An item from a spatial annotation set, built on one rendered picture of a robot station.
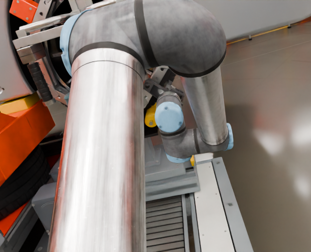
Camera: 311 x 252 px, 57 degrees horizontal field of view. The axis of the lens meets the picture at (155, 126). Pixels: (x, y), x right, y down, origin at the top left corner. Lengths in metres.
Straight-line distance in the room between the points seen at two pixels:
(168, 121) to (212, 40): 0.47
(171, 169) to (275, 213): 0.50
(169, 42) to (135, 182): 0.22
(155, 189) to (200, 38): 1.06
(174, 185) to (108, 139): 1.10
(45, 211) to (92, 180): 0.93
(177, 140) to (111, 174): 0.64
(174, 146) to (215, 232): 0.45
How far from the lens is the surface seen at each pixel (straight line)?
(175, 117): 0.91
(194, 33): 0.47
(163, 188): 1.44
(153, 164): 1.48
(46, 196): 1.24
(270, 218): 1.40
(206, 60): 0.50
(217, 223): 1.29
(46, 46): 1.34
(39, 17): 1.24
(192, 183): 1.42
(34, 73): 1.04
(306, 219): 1.40
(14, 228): 1.45
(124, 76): 0.41
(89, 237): 0.31
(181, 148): 0.97
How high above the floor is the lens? 0.96
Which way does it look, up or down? 22 degrees down
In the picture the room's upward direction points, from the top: 17 degrees counter-clockwise
